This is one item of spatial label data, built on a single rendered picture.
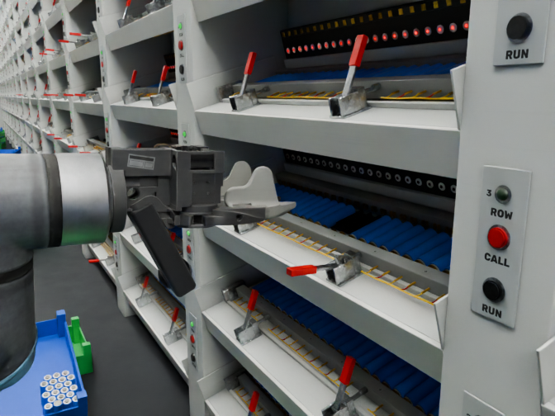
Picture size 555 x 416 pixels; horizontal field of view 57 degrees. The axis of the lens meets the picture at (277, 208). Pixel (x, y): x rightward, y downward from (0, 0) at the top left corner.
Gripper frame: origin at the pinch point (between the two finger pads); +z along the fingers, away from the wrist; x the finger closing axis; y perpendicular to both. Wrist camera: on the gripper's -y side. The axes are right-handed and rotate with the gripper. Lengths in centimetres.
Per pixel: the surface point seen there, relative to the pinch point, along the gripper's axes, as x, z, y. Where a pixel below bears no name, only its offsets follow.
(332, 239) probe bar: 0.7, 9.0, -4.9
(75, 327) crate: 95, -11, -53
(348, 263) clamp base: -5.9, 6.8, -6.1
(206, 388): 38, 7, -45
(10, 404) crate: 66, -29, -56
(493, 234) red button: -27.5, 3.6, 2.8
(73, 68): 177, 2, 25
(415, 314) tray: -17.1, 6.9, -8.3
